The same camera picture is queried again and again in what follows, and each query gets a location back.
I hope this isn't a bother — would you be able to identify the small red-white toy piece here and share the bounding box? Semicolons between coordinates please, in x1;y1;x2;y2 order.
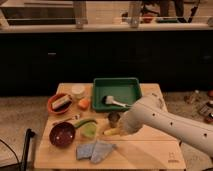
52;113;82;126

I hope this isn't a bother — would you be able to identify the orange bowl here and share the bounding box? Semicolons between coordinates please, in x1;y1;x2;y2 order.
47;93;72;115

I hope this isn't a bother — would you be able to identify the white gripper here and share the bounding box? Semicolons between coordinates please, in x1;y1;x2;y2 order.
117;111;143;136

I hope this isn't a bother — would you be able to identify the light green cup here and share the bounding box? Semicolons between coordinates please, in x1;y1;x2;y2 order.
81;123;97;139

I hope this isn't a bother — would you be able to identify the yellow banana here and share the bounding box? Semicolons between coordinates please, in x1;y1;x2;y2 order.
103;128;120;136

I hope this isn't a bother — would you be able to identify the blue grey cloth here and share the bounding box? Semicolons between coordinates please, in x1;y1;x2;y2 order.
76;140;116;164

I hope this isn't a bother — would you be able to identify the dark cabinet counter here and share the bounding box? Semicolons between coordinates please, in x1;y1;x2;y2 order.
0;30;213;96

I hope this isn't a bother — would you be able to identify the dish brush white handle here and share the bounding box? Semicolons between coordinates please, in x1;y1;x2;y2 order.
102;96;128;107

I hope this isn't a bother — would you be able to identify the green plastic tray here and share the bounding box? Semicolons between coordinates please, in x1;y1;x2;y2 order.
92;77;142;112

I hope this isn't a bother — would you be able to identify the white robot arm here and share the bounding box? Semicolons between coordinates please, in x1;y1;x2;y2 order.
119;94;213;157

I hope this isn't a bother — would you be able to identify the metal cup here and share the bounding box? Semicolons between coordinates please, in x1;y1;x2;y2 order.
108;112;120;128

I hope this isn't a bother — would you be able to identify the green ladle spoon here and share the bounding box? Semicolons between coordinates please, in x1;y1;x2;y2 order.
73;118;97;129

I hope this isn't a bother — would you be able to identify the orange carrot piece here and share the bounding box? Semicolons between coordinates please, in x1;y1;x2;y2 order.
78;98;90;110

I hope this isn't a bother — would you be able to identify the dark red bowl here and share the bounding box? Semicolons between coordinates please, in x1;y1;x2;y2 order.
49;122;76;148

